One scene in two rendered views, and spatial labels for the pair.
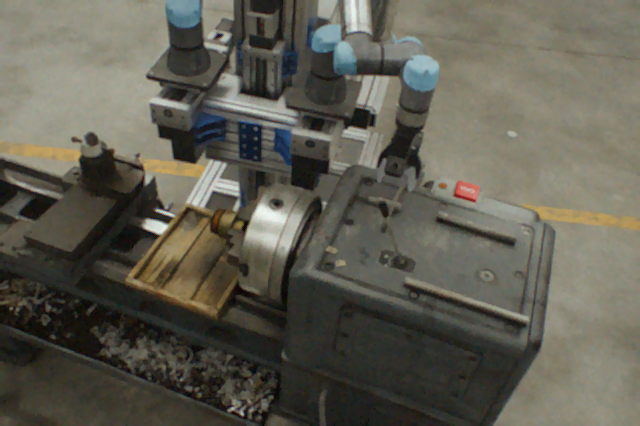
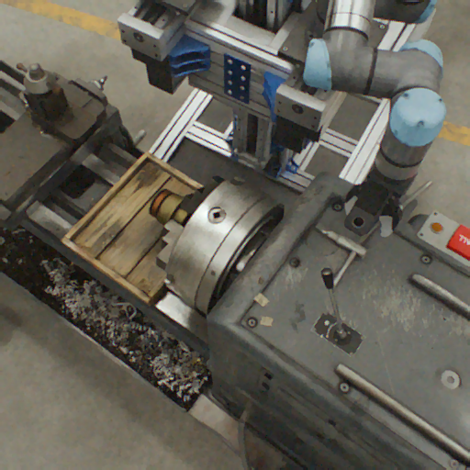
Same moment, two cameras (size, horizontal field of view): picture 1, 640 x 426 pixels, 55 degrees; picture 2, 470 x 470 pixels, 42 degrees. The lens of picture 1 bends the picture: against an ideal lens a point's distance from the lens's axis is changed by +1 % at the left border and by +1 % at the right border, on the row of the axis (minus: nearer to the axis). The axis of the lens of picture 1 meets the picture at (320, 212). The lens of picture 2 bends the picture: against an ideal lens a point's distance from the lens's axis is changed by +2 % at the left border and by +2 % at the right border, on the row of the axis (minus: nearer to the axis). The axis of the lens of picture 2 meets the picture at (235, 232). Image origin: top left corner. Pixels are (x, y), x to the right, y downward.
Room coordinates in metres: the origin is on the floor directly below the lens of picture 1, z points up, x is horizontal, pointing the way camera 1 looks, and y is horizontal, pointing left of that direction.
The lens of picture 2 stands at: (0.55, -0.12, 2.38)
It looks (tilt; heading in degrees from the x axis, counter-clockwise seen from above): 63 degrees down; 19
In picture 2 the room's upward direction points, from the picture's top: 2 degrees clockwise
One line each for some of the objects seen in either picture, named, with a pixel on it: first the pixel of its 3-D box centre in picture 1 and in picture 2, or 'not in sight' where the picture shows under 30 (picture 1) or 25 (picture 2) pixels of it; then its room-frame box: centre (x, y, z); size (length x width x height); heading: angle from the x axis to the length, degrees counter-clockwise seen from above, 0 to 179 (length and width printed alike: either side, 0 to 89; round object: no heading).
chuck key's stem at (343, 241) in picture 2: (378, 201); (341, 240); (1.13, -0.15, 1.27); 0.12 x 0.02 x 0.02; 76
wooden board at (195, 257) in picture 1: (200, 257); (148, 225); (1.19, 0.35, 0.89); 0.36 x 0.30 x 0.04; 164
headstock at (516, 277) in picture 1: (417, 287); (373, 338); (1.03, -0.28, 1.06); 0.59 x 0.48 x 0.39; 74
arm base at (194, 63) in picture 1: (187, 51); not in sight; (1.83, 0.52, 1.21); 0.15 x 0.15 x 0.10
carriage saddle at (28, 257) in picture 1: (79, 212); (30, 142); (1.31, 0.77, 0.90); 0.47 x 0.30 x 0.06; 164
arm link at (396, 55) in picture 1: (403, 60); (406, 77); (1.28, -0.16, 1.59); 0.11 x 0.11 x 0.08; 8
